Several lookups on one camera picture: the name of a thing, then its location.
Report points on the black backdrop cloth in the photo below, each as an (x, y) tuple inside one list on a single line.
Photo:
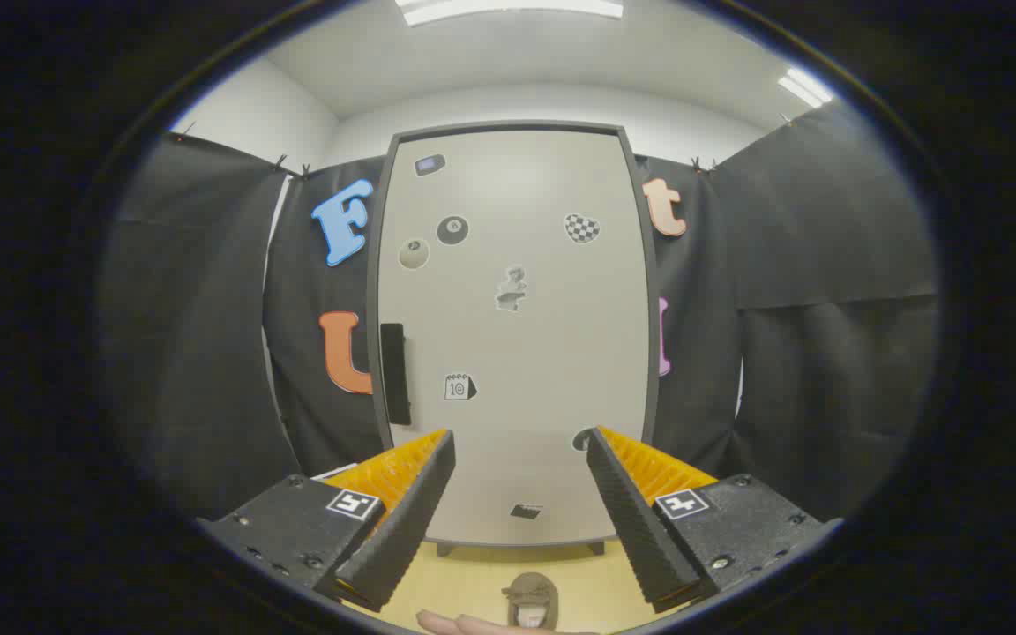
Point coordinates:
[(190, 309)]

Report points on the grey shoe cabinet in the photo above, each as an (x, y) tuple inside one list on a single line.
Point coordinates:
[(373, 291)]

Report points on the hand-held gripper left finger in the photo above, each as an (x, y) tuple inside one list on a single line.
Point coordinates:
[(411, 520)]

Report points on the small ceiling light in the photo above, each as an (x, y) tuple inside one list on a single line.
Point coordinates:
[(806, 88)]

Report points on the light grey shoe cabinet door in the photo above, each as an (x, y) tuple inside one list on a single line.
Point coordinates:
[(543, 353)]

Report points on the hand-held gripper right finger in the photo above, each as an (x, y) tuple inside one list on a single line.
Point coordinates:
[(631, 520)]

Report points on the brown fuzzy shoe with bow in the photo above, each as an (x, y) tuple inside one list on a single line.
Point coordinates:
[(533, 589)]

